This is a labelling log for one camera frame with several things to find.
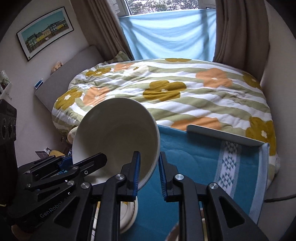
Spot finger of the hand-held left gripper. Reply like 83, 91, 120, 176
18, 155, 74, 180
26, 152, 108, 193

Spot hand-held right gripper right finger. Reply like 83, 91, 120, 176
159, 152, 270, 241

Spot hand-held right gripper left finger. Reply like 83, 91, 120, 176
30, 151, 141, 241

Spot cream bowl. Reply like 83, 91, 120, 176
72, 97, 160, 192

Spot yellow object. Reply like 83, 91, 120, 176
48, 150, 67, 158

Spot teal cloth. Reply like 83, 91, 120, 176
120, 125, 270, 241

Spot white plate with bow print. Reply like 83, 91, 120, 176
119, 196, 139, 234

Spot floral striped duvet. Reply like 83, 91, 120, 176
52, 57, 281, 183

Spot patterned box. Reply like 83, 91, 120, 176
50, 61, 63, 76

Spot beige bed board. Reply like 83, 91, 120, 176
34, 45, 105, 114
259, 0, 296, 200

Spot framed houses picture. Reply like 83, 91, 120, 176
16, 6, 74, 62

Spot green patterned pillow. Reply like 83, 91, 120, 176
113, 51, 130, 62

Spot brown curtain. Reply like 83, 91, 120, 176
87, 0, 134, 62
214, 0, 271, 78

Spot light blue window cloth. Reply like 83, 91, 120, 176
119, 9, 218, 62

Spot window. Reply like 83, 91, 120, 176
113, 0, 216, 18

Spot black cable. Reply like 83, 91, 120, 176
264, 195, 296, 203

